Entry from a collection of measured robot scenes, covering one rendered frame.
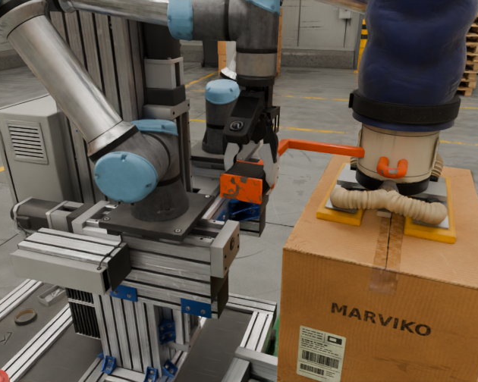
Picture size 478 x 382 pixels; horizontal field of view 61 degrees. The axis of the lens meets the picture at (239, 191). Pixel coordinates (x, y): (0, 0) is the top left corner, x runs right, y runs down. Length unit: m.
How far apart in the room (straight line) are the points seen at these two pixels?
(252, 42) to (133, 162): 0.31
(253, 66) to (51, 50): 0.38
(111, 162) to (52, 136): 0.50
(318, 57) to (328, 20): 0.87
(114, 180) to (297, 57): 9.88
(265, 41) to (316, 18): 9.89
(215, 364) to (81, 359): 0.54
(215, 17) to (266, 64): 0.12
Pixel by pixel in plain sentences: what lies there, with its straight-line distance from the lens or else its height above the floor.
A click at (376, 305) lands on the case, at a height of 0.98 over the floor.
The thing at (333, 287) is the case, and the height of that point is 1.00.
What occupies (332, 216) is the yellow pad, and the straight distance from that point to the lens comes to 0.95.
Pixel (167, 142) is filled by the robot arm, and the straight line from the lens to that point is 0.95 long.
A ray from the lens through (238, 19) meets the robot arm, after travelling 0.74.
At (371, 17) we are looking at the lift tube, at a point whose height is 1.50.
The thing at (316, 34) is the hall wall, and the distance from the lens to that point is 10.64.
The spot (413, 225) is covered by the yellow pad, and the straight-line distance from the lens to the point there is 0.95.
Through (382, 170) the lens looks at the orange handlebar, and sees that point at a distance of 0.90.
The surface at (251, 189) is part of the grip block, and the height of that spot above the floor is 1.20.
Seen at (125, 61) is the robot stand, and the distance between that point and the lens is 1.15.
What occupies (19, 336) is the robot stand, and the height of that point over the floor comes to 0.21.
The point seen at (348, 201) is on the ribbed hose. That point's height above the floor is 1.14.
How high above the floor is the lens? 1.53
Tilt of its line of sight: 25 degrees down
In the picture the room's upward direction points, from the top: straight up
